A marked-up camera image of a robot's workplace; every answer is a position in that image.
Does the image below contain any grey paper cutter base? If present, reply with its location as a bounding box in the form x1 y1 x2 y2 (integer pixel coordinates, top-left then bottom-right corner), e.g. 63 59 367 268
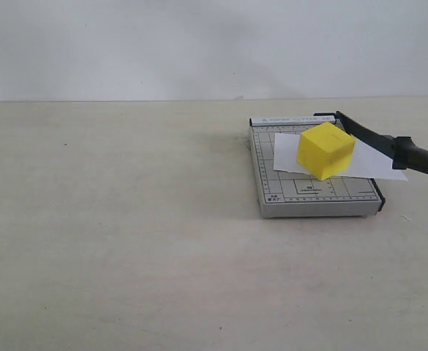
249 113 386 218

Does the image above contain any yellow foam cube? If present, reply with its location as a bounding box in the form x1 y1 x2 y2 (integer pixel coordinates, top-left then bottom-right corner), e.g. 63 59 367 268
296 122 356 181

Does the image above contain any black cutter blade arm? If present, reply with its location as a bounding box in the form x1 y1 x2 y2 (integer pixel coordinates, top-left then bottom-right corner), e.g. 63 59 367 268
334 111 428 175

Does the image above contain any white paper sheet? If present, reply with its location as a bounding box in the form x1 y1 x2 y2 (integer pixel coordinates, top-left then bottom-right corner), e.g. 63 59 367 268
273 133 407 181

